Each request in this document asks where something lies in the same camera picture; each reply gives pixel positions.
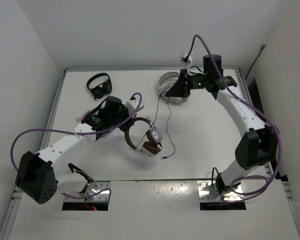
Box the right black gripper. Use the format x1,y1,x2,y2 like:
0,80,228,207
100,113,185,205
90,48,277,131
166,68,210,98

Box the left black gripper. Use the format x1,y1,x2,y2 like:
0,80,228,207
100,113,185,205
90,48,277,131
109,103,136,133

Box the thin black headphone cable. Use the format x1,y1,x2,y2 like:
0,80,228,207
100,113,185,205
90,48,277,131
153,92,177,160

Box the brown silver headphones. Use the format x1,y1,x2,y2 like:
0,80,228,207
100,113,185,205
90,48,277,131
124,115,164,157

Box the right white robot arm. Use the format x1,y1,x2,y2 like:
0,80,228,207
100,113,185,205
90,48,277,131
164,54,278,194

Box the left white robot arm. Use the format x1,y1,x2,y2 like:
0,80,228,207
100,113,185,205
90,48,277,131
15,95,143,205

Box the white grey headphones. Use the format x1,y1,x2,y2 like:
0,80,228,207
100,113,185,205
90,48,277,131
157,72,188,105

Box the black headphones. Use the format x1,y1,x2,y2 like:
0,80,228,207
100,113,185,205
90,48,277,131
86,72,113,100

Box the blue pink headphones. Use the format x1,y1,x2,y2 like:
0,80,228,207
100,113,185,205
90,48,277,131
75,109,96,124

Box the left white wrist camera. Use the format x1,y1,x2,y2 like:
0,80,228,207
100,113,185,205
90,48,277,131
125,99,144,115

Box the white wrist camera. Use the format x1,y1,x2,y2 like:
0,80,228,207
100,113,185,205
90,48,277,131
125,99,144,115
179,53,193,73

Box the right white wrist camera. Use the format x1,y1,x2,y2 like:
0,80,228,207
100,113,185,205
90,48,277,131
179,53,193,73

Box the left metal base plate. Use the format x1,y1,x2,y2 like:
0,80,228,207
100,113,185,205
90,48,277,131
64,181,112,203

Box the metal base plate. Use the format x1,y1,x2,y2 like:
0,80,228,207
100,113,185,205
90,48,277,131
197,180,244,203
64,181,112,203

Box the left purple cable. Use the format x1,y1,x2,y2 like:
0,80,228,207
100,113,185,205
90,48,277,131
10,92,144,201

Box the black wall cable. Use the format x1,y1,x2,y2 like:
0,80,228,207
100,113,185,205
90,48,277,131
244,43,266,81

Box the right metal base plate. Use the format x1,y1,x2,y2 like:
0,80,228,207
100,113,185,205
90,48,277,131
197,180,244,203

